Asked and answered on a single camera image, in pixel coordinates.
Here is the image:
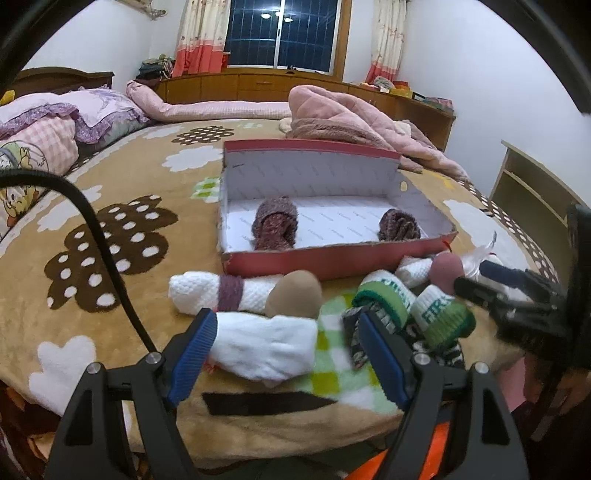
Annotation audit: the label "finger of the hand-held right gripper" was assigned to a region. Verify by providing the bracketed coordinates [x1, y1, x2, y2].
[455, 277, 522, 324]
[480, 262, 566, 298]

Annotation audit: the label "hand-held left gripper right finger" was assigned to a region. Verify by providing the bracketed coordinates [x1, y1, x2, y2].
[358, 310, 529, 480]

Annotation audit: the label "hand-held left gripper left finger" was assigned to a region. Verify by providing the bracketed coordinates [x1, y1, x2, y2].
[44, 308, 219, 480]

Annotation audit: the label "black white patterned sock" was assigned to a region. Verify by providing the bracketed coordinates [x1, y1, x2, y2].
[342, 307, 465, 370]

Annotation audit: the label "green white sock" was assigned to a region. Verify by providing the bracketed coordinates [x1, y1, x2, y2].
[411, 285, 476, 352]
[352, 270, 416, 328]

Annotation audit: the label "white sock pink toe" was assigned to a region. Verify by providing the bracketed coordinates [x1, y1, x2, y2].
[394, 253, 465, 296]

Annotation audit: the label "white sock purple band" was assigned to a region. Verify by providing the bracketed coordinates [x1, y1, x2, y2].
[168, 270, 324, 319]

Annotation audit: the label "plain white sock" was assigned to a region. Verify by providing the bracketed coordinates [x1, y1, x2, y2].
[205, 311, 319, 381]

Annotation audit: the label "maroon knit sock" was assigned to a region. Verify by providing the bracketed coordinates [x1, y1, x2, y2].
[252, 196, 298, 251]
[378, 209, 422, 241]

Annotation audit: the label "red cardboard box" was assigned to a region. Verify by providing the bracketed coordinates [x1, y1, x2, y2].
[217, 139, 459, 281]

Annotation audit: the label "light wooden shelf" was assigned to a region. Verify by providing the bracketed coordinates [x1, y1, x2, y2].
[489, 141, 591, 232]

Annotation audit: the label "brown printed blanket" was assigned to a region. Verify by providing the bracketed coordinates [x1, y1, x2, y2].
[0, 117, 561, 467]

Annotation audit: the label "pink fleece blanket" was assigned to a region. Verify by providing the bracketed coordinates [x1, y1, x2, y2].
[278, 85, 471, 182]

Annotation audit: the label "pile of colourful boxes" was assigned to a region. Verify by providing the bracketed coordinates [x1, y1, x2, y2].
[369, 76, 455, 112]

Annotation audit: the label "pink quilt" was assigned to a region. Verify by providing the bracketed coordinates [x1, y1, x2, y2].
[127, 79, 296, 123]

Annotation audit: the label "white red floral curtain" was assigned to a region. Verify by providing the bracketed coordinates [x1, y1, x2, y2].
[366, 0, 407, 86]
[173, 0, 232, 77]

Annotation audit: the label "purple frilled pillow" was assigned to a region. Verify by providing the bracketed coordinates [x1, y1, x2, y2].
[55, 88, 151, 144]

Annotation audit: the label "pillows with purple frill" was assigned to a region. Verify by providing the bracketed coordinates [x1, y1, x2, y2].
[0, 92, 81, 241]

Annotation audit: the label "pile of dark clothes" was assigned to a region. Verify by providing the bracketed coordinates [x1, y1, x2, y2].
[137, 54, 175, 80]

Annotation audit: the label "dark wooden headboard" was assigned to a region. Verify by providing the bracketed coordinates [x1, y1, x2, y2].
[9, 67, 115, 100]

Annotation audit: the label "window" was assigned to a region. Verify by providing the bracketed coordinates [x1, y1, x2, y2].
[225, 0, 342, 75]

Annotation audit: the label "black cable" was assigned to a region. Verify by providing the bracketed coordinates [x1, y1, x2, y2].
[0, 170, 162, 358]

